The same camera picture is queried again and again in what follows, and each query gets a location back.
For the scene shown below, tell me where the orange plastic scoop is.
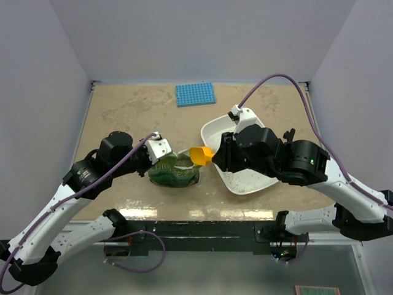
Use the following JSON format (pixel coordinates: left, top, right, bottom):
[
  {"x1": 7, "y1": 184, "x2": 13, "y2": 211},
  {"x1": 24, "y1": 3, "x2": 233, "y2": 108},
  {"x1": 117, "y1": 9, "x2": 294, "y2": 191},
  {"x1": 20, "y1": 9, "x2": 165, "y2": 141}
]
[{"x1": 189, "y1": 146, "x2": 215, "y2": 166}]

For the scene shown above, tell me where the white litter box tray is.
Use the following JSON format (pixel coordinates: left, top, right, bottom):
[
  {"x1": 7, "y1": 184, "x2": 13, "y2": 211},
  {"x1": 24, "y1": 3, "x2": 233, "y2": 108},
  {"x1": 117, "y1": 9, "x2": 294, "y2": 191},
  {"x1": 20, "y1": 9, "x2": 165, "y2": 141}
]
[{"x1": 200, "y1": 115, "x2": 278, "y2": 195}]

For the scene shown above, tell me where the green litter bag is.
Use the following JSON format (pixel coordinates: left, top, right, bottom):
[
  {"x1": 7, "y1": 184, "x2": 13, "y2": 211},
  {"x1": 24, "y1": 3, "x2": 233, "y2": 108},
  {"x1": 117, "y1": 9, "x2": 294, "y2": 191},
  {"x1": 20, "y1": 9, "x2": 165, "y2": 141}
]
[{"x1": 148, "y1": 149, "x2": 201, "y2": 188}]

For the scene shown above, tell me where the black bag clip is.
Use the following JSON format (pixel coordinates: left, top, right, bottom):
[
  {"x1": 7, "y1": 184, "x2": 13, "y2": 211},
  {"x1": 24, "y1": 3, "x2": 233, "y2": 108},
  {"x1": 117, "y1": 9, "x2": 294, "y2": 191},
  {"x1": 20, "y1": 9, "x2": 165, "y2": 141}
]
[{"x1": 283, "y1": 128, "x2": 295, "y2": 143}]

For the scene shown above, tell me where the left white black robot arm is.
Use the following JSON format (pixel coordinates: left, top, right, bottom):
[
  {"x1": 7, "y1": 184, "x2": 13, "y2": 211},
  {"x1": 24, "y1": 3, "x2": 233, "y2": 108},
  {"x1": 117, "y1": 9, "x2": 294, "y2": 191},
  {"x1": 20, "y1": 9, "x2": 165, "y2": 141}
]
[{"x1": 1, "y1": 131, "x2": 172, "y2": 286}]

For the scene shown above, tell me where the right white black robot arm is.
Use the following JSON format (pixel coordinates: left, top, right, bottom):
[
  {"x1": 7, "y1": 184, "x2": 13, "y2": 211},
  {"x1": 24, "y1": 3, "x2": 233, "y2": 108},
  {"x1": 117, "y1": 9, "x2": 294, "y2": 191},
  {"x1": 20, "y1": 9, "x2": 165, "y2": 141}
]
[{"x1": 212, "y1": 124, "x2": 392, "y2": 242}]

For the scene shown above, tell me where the blue studded plate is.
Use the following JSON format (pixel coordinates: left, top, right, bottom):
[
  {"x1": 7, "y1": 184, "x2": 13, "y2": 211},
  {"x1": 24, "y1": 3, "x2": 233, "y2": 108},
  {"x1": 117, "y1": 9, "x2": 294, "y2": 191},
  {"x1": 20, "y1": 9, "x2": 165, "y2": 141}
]
[{"x1": 175, "y1": 83, "x2": 216, "y2": 108}]

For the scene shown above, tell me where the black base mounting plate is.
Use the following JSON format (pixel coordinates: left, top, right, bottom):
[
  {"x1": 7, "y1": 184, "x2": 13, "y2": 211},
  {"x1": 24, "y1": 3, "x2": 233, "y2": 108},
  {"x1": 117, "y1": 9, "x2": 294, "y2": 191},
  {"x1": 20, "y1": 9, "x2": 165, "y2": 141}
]
[{"x1": 103, "y1": 219, "x2": 311, "y2": 258}]

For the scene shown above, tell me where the pink green board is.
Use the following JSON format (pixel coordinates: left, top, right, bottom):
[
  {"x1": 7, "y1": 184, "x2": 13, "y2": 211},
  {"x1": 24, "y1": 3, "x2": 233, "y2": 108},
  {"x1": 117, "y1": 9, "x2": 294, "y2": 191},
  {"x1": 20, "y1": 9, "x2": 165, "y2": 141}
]
[{"x1": 295, "y1": 285, "x2": 341, "y2": 295}]

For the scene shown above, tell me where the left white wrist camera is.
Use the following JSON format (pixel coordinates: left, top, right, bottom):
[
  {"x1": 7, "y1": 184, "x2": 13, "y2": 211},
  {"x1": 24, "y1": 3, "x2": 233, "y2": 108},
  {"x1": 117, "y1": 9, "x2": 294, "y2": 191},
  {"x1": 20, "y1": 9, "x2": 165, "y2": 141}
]
[{"x1": 144, "y1": 132, "x2": 173, "y2": 165}]

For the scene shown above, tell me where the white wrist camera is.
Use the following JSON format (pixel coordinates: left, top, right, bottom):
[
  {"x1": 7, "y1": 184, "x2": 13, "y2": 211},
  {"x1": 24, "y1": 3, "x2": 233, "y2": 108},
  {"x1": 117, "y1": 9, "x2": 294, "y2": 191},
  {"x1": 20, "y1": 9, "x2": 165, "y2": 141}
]
[
  {"x1": 144, "y1": 132, "x2": 173, "y2": 165},
  {"x1": 227, "y1": 104, "x2": 257, "y2": 134}
]

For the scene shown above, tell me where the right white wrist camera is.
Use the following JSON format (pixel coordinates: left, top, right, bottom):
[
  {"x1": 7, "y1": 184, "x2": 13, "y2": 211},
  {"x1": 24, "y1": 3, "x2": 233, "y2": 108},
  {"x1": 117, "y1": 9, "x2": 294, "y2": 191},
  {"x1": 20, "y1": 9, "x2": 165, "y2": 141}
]
[{"x1": 227, "y1": 104, "x2": 257, "y2": 134}]

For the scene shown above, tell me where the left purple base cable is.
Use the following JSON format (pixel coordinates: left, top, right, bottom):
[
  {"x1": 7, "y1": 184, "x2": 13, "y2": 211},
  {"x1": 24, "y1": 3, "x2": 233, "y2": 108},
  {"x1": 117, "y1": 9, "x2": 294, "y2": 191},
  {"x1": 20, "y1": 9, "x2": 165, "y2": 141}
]
[{"x1": 103, "y1": 229, "x2": 166, "y2": 272}]

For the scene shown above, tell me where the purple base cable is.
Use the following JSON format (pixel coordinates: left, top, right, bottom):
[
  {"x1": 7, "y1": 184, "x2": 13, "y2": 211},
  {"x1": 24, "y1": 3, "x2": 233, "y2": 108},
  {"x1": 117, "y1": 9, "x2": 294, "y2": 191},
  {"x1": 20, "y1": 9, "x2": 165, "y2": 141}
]
[
  {"x1": 103, "y1": 229, "x2": 166, "y2": 272},
  {"x1": 276, "y1": 232, "x2": 309, "y2": 265}
]

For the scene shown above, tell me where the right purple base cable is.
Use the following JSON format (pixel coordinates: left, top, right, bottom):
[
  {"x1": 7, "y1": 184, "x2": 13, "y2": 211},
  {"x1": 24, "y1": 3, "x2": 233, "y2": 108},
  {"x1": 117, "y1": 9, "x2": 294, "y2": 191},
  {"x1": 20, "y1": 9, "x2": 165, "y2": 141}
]
[{"x1": 276, "y1": 232, "x2": 309, "y2": 265}]

